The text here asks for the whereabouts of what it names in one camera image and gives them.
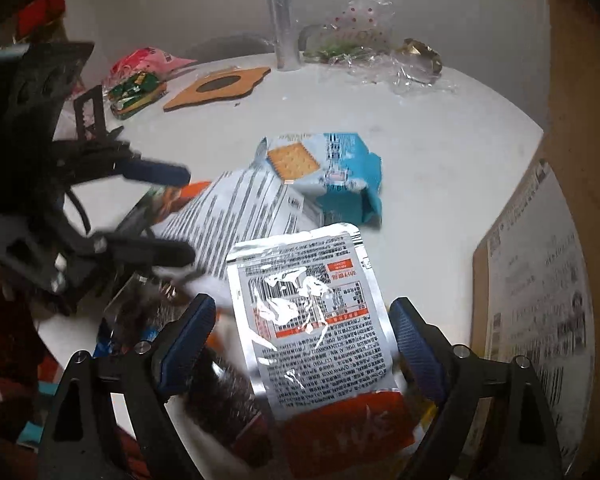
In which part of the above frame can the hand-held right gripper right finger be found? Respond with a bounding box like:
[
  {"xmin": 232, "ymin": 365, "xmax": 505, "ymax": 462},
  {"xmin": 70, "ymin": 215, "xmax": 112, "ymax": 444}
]
[{"xmin": 389, "ymin": 297, "xmax": 566, "ymax": 480}]

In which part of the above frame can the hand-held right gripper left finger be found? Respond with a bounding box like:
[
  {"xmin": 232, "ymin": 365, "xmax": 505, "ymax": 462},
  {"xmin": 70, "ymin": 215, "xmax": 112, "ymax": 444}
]
[{"xmin": 40, "ymin": 294, "xmax": 217, "ymax": 480}]

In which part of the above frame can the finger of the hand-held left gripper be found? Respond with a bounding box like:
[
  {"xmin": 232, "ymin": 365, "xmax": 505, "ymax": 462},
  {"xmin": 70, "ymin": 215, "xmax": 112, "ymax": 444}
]
[
  {"xmin": 0, "ymin": 212, "xmax": 197, "ymax": 317},
  {"xmin": 50, "ymin": 85, "xmax": 192, "ymax": 187}
]

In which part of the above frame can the yellow cracker packet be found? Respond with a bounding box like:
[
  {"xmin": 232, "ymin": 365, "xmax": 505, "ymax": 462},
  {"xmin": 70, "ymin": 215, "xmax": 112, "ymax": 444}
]
[{"xmin": 402, "ymin": 392, "xmax": 440, "ymax": 453}]

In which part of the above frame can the white text-printed snack bag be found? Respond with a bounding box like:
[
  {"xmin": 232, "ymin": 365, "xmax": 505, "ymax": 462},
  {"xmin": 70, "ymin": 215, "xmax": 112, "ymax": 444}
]
[{"xmin": 130, "ymin": 167, "xmax": 326, "ymax": 281}]

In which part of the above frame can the silver and orange snack pouch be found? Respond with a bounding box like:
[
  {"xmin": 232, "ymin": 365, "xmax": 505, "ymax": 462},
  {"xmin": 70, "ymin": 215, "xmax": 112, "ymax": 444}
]
[{"xmin": 226, "ymin": 223, "xmax": 416, "ymax": 478}]

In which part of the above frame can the blue cracker packet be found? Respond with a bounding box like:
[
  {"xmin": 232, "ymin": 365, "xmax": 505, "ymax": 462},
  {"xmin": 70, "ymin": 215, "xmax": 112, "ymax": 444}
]
[{"xmin": 256, "ymin": 132, "xmax": 384, "ymax": 226}]

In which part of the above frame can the clear-wrapped dark snack packet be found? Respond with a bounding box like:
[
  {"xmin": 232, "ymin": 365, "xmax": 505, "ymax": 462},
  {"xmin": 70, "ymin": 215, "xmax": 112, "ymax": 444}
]
[{"xmin": 100, "ymin": 272, "xmax": 206, "ymax": 356}]

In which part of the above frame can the dark brown snack packet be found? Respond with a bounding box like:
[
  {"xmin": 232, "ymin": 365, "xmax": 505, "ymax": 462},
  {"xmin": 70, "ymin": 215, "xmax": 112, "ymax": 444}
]
[{"xmin": 180, "ymin": 345, "xmax": 276, "ymax": 467}]

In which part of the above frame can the red bag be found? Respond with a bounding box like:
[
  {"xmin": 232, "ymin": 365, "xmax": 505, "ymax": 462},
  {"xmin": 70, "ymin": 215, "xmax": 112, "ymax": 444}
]
[{"xmin": 15, "ymin": 0, "xmax": 67, "ymax": 36}]

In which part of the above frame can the green snack packet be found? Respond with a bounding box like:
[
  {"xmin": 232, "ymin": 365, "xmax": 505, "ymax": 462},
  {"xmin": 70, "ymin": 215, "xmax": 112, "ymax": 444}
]
[{"xmin": 107, "ymin": 71, "xmax": 168, "ymax": 120}]

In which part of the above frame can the pink snack bag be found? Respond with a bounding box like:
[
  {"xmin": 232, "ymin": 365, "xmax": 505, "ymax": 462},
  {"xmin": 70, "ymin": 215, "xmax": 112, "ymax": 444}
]
[{"xmin": 102, "ymin": 47, "xmax": 198, "ymax": 88}]

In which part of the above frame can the wooden coaster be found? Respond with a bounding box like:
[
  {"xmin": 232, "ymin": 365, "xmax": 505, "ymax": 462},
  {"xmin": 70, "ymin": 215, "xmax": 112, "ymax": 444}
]
[{"xmin": 162, "ymin": 66, "xmax": 272, "ymax": 112}]

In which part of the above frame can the clear plastic film roll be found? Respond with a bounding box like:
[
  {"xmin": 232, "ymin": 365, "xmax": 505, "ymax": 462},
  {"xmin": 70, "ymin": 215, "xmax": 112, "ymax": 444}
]
[{"xmin": 261, "ymin": 0, "xmax": 301, "ymax": 72}]

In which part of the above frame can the polka-dot clear plastic bag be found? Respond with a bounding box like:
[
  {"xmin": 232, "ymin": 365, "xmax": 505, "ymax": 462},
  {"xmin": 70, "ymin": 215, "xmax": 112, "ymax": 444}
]
[{"xmin": 299, "ymin": 0, "xmax": 398, "ymax": 68}]

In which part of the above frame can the crumpled clear plastic wrap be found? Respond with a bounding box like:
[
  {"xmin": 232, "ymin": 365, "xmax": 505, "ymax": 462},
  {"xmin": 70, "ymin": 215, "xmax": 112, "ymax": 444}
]
[{"xmin": 350, "ymin": 52, "xmax": 456, "ymax": 95}]

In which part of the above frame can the cardboard box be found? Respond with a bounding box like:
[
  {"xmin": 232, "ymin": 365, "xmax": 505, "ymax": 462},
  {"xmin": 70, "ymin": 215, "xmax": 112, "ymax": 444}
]
[{"xmin": 470, "ymin": 0, "xmax": 600, "ymax": 480}]

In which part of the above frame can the gold foil wrapper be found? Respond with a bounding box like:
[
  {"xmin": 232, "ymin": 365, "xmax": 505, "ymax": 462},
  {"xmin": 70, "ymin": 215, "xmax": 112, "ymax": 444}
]
[{"xmin": 397, "ymin": 38, "xmax": 443, "ymax": 77}]

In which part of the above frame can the black cable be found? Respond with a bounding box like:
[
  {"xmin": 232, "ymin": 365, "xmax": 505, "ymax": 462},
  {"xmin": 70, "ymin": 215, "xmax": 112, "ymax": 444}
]
[{"xmin": 62, "ymin": 187, "xmax": 92, "ymax": 234}]

